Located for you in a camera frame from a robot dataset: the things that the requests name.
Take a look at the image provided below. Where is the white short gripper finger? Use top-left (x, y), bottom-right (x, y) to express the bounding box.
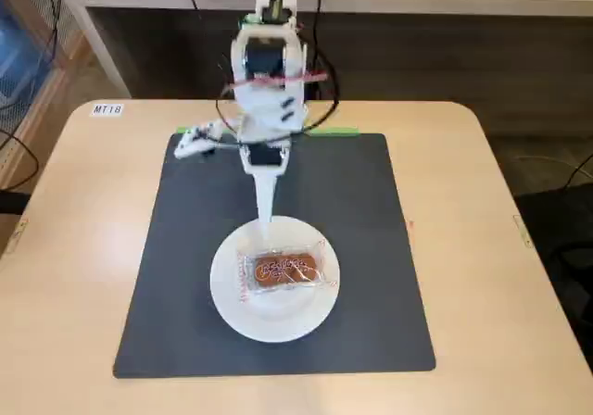
top-left (172, 119), bottom-right (224, 159)

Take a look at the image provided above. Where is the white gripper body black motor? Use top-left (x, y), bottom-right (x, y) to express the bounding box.
top-left (236, 137), bottom-right (294, 177)

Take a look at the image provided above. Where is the white long gripper finger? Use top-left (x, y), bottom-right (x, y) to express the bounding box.
top-left (250, 172), bottom-right (281, 241)

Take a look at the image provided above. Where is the brown snack packet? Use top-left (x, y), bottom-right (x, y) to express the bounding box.
top-left (235, 237), bottom-right (339, 305)

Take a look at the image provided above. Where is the white round dish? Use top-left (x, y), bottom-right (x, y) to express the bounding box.
top-left (209, 215), bottom-right (342, 344)

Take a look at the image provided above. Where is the short green tape strip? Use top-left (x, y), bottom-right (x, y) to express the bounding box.
top-left (306, 127), bottom-right (360, 137)

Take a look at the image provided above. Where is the dark grey square mat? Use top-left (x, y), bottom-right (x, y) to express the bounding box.
top-left (113, 132), bottom-right (436, 380)

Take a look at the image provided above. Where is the wooden shelf unit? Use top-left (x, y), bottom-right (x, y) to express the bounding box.
top-left (0, 0), bottom-right (108, 194)

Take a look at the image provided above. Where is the black block beside table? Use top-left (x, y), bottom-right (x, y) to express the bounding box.
top-left (0, 189), bottom-right (31, 216)

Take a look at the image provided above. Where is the blue plastic bin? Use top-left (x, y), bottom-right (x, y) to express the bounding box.
top-left (0, 0), bottom-right (53, 104)

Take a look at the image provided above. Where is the white long desk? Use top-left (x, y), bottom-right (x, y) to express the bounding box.
top-left (62, 0), bottom-right (593, 99)

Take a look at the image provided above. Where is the beige table edge sticker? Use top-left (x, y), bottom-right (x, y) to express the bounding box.
top-left (511, 214), bottom-right (535, 247)

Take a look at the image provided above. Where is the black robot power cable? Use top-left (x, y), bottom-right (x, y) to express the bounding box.
top-left (291, 0), bottom-right (343, 134)

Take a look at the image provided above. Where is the black looped floor cable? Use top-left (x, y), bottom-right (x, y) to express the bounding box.
top-left (0, 126), bottom-right (39, 191)

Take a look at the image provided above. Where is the thin black hanging cable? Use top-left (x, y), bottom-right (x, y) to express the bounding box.
top-left (44, 0), bottom-right (75, 71)

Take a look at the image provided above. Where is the thin light floor cable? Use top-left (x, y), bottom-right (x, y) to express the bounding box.
top-left (517, 150), bottom-right (593, 191)

